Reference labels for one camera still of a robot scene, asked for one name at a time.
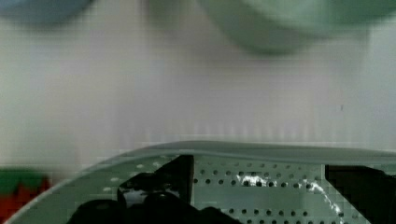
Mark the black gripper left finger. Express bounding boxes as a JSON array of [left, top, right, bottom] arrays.
[[66, 155, 242, 224]]

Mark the green plastic mug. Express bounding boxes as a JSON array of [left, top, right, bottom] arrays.
[[197, 0, 395, 53]]

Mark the green plastic strainer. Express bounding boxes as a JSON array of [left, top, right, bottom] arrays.
[[5, 141, 395, 224]]

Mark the red toy strawberry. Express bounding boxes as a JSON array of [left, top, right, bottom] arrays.
[[0, 168, 51, 224]]

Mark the blue plastic cup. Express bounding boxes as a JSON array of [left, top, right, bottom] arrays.
[[0, 0, 91, 25]]

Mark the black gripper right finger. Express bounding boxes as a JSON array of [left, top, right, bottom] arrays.
[[325, 165, 396, 224]]

